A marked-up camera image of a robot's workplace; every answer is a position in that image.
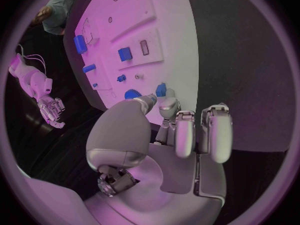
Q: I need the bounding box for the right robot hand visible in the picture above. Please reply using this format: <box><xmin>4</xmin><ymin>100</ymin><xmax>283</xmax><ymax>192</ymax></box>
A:
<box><xmin>36</xmin><ymin>93</ymin><xmax>67</xmax><ymax>129</ymax></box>

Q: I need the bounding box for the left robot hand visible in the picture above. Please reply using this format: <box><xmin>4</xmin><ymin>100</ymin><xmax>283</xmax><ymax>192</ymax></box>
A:
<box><xmin>83</xmin><ymin>92</ymin><xmax>234</xmax><ymax>225</ymax></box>

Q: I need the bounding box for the white task board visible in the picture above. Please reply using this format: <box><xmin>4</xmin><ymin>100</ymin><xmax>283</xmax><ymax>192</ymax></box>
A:
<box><xmin>73</xmin><ymin>0</ymin><xmax>200</xmax><ymax>114</ymax></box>

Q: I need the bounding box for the blue gear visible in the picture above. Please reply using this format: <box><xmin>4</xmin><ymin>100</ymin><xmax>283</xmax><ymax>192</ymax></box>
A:
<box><xmin>123</xmin><ymin>89</ymin><xmax>143</xmax><ymax>100</ymax></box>

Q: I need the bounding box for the short blue cylinder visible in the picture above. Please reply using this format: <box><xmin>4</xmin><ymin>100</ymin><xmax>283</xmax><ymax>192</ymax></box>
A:
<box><xmin>81</xmin><ymin>63</ymin><xmax>97</xmax><ymax>74</ymax></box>

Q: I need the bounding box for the large blue cylinder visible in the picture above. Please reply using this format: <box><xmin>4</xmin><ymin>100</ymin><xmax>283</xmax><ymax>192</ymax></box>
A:
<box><xmin>73</xmin><ymin>34</ymin><xmax>89</xmax><ymax>55</ymax></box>

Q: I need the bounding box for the blue block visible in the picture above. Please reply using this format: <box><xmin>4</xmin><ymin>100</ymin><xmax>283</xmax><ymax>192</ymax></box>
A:
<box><xmin>117</xmin><ymin>46</ymin><xmax>134</xmax><ymax>62</ymax></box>

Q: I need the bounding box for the person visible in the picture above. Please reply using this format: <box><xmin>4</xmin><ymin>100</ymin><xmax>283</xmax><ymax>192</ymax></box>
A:
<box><xmin>29</xmin><ymin>0</ymin><xmax>85</xmax><ymax>36</ymax></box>

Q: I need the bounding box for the white cable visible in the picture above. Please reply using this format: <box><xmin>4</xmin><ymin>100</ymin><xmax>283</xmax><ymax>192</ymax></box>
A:
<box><xmin>16</xmin><ymin>44</ymin><xmax>47</xmax><ymax>74</ymax></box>

